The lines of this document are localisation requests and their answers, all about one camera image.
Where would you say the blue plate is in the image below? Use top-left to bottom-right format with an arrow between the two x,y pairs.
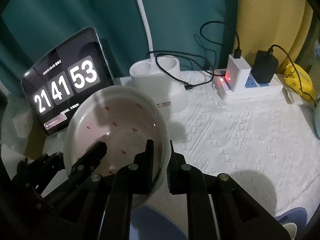
129,205 -> 188,239

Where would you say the pink strawberry bowl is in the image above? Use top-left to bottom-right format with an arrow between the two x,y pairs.
63,86 -> 171,209

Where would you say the cream bowl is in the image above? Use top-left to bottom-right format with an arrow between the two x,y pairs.
283,222 -> 297,240

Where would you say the large blue bowl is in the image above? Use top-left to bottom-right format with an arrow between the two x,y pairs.
275,207 -> 308,228

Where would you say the white patterned table cloth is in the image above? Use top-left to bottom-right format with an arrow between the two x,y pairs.
169,85 -> 319,238

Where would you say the clear plastic bag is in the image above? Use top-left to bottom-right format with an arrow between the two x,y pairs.
1,94 -> 34,154

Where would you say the tablet showing clock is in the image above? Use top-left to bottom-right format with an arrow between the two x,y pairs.
21,27 -> 114,137

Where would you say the white desk lamp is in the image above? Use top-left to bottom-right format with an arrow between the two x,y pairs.
130,0 -> 189,118

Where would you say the white power strip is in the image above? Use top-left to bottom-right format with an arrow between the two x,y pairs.
213,69 -> 283,101

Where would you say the white charger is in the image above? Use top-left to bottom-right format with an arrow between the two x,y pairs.
225,54 -> 251,92

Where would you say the black charger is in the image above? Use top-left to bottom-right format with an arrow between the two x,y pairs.
251,50 -> 278,84

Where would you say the yellow wipes pack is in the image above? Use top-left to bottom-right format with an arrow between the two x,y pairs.
284,63 -> 316,105

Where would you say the teal curtain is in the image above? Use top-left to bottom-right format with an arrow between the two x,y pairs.
1,0 -> 238,95

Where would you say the yellow curtain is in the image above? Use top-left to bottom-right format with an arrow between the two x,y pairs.
236,0 -> 313,64

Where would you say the black lamp cable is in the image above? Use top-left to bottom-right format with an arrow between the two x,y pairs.
145,50 -> 216,91

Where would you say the black cable of white charger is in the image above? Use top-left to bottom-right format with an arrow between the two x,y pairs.
199,20 -> 243,58

